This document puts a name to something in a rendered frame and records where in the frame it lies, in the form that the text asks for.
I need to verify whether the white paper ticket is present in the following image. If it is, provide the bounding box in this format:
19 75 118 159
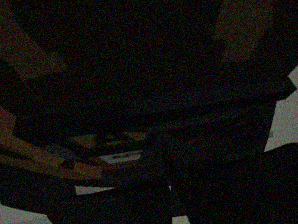
100 149 144 164

